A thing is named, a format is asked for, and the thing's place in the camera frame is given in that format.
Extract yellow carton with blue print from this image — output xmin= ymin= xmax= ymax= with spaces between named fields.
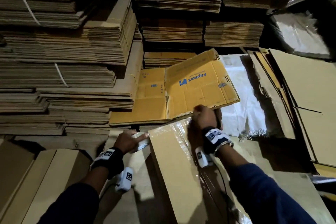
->
xmin=164 ymin=48 xmax=241 ymax=120

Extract black right wrist band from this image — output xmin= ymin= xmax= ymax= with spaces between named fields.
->
xmin=202 ymin=126 xmax=235 ymax=156

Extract stacks of flat cardboard bundles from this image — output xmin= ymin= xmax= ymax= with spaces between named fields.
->
xmin=0 ymin=0 xmax=300 ymax=137

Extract pile of brown cartons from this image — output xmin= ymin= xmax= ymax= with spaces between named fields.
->
xmin=246 ymin=48 xmax=336 ymax=178

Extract person's right hand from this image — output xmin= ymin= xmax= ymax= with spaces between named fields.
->
xmin=188 ymin=105 xmax=222 ymax=137

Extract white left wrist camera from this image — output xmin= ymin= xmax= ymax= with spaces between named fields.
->
xmin=114 ymin=166 xmax=134 ymax=192

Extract white plastic sack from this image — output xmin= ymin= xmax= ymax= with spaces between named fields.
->
xmin=219 ymin=54 xmax=270 ymax=139

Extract plywood work board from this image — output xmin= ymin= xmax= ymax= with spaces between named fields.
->
xmin=93 ymin=128 xmax=336 ymax=224

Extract black left wrist band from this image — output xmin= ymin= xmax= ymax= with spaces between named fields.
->
xmin=90 ymin=147 xmax=125 ymax=179

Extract person's left forearm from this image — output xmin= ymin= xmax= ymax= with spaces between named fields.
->
xmin=38 ymin=168 xmax=110 ymax=224

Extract clear plastic sheet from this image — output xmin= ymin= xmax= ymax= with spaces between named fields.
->
xmin=272 ymin=11 xmax=333 ymax=60

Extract black wrist band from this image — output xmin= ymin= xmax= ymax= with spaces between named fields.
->
xmin=90 ymin=147 xmax=125 ymax=179
xmin=202 ymin=126 xmax=235 ymax=156

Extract person's right forearm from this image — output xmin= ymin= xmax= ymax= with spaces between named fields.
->
xmin=215 ymin=147 xmax=317 ymax=224

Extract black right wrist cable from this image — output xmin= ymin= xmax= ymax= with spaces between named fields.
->
xmin=212 ymin=164 xmax=230 ymax=224

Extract person's left hand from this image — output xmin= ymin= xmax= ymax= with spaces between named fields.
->
xmin=113 ymin=129 xmax=150 ymax=154

